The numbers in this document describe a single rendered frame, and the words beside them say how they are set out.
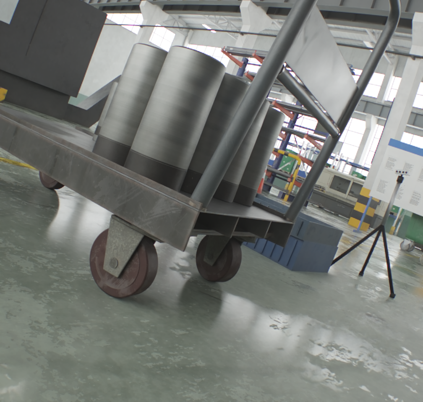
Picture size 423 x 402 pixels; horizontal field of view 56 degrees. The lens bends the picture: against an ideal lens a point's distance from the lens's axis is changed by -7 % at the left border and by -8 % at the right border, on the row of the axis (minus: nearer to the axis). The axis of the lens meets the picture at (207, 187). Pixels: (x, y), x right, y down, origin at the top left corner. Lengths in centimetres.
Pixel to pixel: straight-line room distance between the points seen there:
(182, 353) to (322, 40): 67
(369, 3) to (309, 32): 1181
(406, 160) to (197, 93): 779
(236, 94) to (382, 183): 763
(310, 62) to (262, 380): 63
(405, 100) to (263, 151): 1013
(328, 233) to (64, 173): 147
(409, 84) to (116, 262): 1074
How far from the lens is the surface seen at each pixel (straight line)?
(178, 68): 84
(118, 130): 95
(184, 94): 83
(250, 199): 118
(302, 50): 84
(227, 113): 94
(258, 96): 73
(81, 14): 768
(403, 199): 839
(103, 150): 96
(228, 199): 106
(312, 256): 207
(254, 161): 116
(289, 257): 196
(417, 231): 882
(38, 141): 105
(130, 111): 95
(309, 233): 195
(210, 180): 73
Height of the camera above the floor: 35
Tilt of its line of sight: 4 degrees down
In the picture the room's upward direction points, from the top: 21 degrees clockwise
